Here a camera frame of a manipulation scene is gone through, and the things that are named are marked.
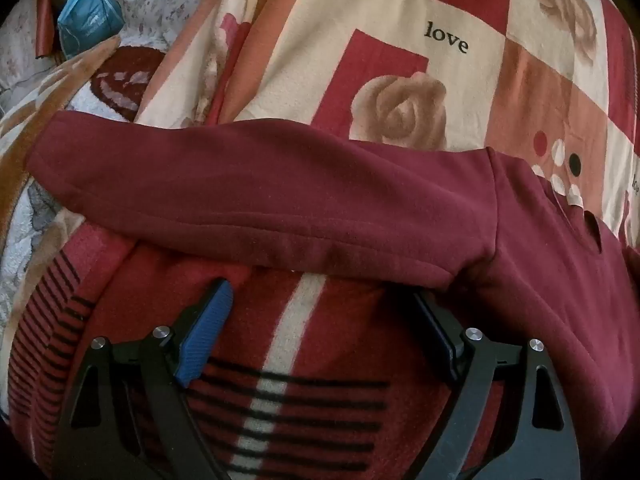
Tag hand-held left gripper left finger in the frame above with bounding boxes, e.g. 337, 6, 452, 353
55, 279, 236, 480

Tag maroon sweater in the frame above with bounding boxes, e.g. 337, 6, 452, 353
25, 110, 640, 480

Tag blue plastic packet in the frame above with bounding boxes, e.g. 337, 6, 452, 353
56, 0, 126, 58

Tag rose patchwork printed blanket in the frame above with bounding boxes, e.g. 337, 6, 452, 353
134, 0, 640, 261

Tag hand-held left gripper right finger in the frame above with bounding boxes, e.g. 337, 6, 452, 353
412, 290, 584, 480

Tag reddish brown packet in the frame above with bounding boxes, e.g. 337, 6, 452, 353
34, 0, 64, 59

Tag grey floral pillow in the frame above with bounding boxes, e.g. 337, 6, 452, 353
120, 0, 223, 58
0, 0, 66, 111

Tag red striped blanket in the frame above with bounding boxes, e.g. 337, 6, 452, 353
7, 220, 506, 480

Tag brown floral plush blanket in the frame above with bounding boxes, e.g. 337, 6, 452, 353
0, 35, 171, 366

